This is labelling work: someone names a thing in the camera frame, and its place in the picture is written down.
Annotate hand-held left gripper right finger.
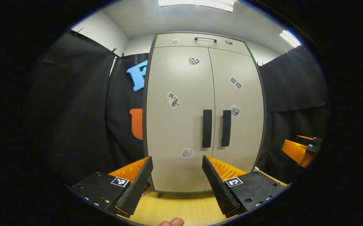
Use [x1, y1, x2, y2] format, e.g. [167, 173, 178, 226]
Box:
[202, 155, 289, 218]

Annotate beige double-door shoe cabinet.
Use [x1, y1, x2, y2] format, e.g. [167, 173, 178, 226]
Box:
[142, 31, 267, 198]

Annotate black vertical door handle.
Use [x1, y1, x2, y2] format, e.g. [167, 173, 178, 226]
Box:
[202, 110, 212, 148]
[221, 110, 232, 147]

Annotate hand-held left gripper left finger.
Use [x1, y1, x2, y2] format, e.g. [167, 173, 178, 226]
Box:
[64, 156, 154, 218]

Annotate black backdrop cloth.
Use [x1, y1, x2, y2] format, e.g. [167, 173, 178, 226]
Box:
[257, 46, 329, 184]
[27, 30, 150, 186]

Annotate small ceiling light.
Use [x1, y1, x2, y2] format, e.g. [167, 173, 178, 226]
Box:
[280, 30, 301, 47]

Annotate long ceiling light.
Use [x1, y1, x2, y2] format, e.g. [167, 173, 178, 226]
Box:
[158, 0, 234, 12]

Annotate beige shoe cabinet door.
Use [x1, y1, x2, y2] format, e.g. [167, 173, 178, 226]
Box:
[204, 48, 265, 191]
[146, 46, 215, 192]

